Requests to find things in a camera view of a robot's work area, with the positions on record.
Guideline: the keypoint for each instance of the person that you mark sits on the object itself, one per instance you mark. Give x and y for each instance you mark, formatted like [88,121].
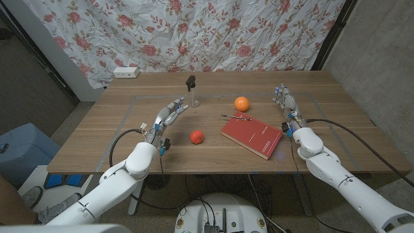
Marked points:
[13,204]

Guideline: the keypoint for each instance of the black round floor fan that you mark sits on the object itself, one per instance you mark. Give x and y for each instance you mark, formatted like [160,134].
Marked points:
[156,182]

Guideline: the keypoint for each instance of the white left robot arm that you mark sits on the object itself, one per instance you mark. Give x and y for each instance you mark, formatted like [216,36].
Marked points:
[116,184]

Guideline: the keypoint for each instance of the white power strip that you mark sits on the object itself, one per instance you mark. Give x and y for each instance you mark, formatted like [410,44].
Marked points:
[126,72]

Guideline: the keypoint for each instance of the blue black floor object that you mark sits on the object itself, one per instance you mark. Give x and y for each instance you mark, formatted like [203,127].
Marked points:
[64,181]

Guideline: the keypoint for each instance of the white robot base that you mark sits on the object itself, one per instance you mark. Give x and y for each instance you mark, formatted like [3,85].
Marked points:
[223,210]

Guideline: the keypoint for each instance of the orange fruit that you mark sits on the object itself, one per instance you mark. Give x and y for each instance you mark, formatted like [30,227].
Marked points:
[242,104]

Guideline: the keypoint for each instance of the red notebook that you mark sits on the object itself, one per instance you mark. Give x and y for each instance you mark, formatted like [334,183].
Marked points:
[255,134]

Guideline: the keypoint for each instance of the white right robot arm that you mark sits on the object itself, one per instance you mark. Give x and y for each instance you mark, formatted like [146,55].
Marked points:
[339,174]

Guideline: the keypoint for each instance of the black mechanical pencil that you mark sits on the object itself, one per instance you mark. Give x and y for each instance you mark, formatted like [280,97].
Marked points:
[236,117]

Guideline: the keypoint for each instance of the clear spray bottle black top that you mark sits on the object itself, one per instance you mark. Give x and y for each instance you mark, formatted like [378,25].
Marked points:
[193,97]

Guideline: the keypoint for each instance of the black phone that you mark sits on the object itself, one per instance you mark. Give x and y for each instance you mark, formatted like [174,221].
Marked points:
[3,148]

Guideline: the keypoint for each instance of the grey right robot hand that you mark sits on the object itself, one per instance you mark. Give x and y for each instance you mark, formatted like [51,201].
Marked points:
[289,103]

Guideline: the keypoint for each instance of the floral fabric backdrop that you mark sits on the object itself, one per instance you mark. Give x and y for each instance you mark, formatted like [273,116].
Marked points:
[181,32]

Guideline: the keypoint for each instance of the blue storage bin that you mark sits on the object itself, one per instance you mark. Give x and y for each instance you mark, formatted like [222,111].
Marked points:
[26,149]

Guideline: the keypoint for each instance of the black backdrop pole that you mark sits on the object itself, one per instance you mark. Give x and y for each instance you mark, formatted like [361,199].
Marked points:
[334,32]

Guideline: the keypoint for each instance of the metal table leg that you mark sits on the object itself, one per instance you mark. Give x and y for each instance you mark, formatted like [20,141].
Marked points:
[136,197]
[304,197]

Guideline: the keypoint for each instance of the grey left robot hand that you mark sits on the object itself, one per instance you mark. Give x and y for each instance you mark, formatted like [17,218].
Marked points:
[166,118]

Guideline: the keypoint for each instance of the red ball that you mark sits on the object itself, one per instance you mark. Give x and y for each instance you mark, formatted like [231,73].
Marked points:
[197,137]

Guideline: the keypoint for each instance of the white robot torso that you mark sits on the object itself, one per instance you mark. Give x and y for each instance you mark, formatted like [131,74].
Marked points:
[64,229]

